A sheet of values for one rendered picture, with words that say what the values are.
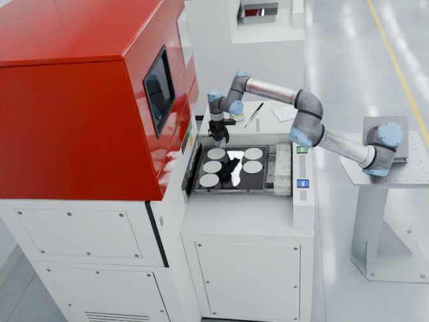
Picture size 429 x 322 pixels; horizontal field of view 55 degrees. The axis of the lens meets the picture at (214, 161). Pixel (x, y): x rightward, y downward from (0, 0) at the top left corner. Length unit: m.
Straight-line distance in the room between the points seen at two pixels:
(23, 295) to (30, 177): 1.60
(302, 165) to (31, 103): 1.26
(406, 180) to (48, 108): 1.68
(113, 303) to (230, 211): 0.76
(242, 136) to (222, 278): 0.78
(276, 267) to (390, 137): 0.83
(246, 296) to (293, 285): 0.28
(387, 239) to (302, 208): 1.09
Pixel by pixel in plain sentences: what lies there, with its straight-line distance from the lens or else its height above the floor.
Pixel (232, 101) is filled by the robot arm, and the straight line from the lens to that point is 2.05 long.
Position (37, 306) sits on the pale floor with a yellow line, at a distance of 3.11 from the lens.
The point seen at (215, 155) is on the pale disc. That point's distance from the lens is 2.27.
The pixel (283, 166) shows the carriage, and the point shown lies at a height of 0.88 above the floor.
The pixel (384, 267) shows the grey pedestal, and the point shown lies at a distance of 2.90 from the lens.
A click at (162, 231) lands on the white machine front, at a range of 1.74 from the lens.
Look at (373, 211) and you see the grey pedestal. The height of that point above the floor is 0.47.
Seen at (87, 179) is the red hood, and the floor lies 1.33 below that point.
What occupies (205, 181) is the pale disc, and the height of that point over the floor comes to 0.90.
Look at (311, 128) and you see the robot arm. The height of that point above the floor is 1.21.
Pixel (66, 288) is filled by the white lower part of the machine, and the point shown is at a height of 0.61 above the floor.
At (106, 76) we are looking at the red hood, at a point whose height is 1.75.
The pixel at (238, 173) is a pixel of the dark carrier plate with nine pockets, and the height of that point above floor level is 0.90.
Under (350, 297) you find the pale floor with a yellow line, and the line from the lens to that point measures 2.75.
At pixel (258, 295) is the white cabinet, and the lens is 2.32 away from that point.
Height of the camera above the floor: 2.28
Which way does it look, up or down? 38 degrees down
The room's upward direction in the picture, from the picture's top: 9 degrees counter-clockwise
